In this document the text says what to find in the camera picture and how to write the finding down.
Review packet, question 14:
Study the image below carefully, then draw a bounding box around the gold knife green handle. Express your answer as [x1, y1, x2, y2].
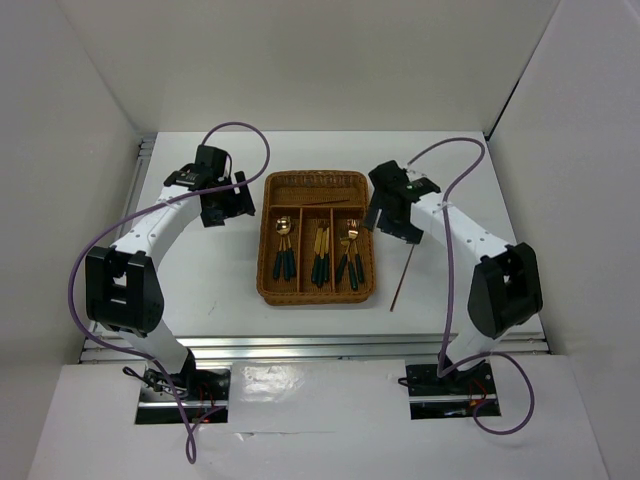
[311, 227, 324, 285]
[314, 228, 329, 288]

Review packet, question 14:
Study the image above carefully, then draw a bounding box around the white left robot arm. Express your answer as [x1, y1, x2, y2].
[85, 145, 255, 399]

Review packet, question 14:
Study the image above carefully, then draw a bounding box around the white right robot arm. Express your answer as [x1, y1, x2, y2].
[364, 160, 543, 392]

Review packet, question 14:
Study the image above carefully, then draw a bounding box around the brown wicker cutlery tray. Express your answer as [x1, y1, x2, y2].
[256, 170, 376, 306]

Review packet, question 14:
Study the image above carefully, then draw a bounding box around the aluminium frame rail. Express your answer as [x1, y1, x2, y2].
[79, 130, 551, 362]

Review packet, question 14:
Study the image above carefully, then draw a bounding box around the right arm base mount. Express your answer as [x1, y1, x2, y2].
[397, 362, 501, 420]

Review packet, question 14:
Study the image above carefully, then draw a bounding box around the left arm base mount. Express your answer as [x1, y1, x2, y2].
[122, 366, 231, 425]

